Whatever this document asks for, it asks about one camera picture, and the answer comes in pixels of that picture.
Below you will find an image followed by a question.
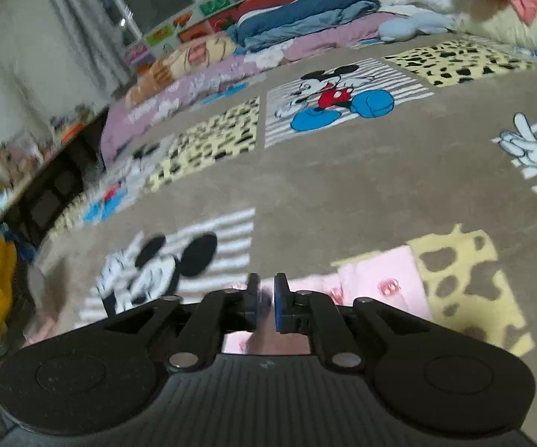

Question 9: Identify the grey window curtain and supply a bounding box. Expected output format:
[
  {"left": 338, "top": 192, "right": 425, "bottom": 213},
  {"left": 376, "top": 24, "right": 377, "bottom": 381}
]
[{"left": 48, "top": 0, "right": 132, "bottom": 97}]

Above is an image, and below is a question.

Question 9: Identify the purple floral bedsheet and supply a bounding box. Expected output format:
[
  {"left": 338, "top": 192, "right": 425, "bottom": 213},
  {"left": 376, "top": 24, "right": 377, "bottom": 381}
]
[{"left": 100, "top": 12, "right": 396, "bottom": 165}]

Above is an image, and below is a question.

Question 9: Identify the blue folded duvet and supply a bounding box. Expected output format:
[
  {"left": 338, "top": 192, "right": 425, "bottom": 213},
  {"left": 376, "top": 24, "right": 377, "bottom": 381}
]
[{"left": 226, "top": 0, "right": 381, "bottom": 54}]

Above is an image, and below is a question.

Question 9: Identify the orange cartoon pillow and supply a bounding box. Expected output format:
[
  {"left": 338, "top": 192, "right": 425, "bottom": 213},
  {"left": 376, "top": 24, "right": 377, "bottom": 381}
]
[{"left": 125, "top": 34, "right": 236, "bottom": 108}]

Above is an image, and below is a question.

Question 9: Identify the pink fox print garment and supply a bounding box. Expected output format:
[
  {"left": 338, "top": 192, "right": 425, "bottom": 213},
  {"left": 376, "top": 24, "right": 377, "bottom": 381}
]
[{"left": 222, "top": 245, "right": 432, "bottom": 355}]

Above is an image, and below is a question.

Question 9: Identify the brown Mickey Mouse blanket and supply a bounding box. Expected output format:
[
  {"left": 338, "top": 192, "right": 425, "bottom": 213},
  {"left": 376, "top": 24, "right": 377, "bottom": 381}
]
[{"left": 0, "top": 37, "right": 537, "bottom": 446}]

